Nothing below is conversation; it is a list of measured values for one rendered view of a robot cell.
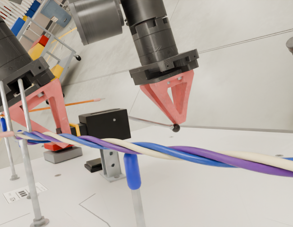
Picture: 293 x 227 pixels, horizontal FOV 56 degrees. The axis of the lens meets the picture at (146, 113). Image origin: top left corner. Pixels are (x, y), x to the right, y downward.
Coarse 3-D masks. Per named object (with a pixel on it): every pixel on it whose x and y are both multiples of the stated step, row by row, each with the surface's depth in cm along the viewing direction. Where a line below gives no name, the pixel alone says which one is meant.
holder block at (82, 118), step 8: (96, 112) 37; (104, 112) 36; (112, 112) 35; (120, 112) 36; (80, 120) 37; (88, 120) 34; (96, 120) 34; (104, 120) 35; (112, 120) 35; (120, 120) 36; (88, 128) 34; (96, 128) 34; (104, 128) 35; (112, 128) 35; (120, 128) 36; (128, 128) 36; (96, 136) 34; (104, 136) 35; (112, 136) 35; (120, 136) 36; (128, 136) 36
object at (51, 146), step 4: (44, 144) 52; (48, 144) 51; (52, 144) 49; (48, 148) 51; (52, 148) 49; (56, 148) 49; (60, 148) 50; (64, 148) 51; (68, 148) 52; (72, 148) 52; (56, 152) 51
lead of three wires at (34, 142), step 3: (15, 141) 27; (27, 141) 31; (30, 141) 31; (33, 141) 32; (36, 141) 32; (39, 141) 32; (42, 141) 33; (45, 141) 33; (48, 141) 33; (27, 144) 31; (30, 144) 31; (33, 144) 32; (36, 144) 32
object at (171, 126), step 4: (128, 116) 38; (136, 120) 39; (140, 120) 39; (144, 120) 39; (148, 120) 40; (152, 124) 40; (156, 124) 40; (160, 124) 41; (164, 124) 41; (172, 128) 41
